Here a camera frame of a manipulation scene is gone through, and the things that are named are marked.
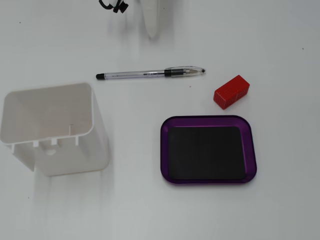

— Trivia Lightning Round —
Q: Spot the red rectangular block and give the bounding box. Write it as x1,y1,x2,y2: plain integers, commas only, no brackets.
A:
213,74,251,110

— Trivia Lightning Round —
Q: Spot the purple tray with black mat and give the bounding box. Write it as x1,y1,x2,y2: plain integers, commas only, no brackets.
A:
160,114,258,185

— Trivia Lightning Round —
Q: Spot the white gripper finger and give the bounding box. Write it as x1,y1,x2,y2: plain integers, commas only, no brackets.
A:
141,0,161,39

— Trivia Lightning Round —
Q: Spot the white plastic pen holder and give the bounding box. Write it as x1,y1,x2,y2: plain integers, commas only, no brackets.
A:
0,82,110,178

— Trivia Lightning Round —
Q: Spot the clear ballpoint pen black grip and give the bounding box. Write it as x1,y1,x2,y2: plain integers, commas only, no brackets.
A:
95,65,207,81

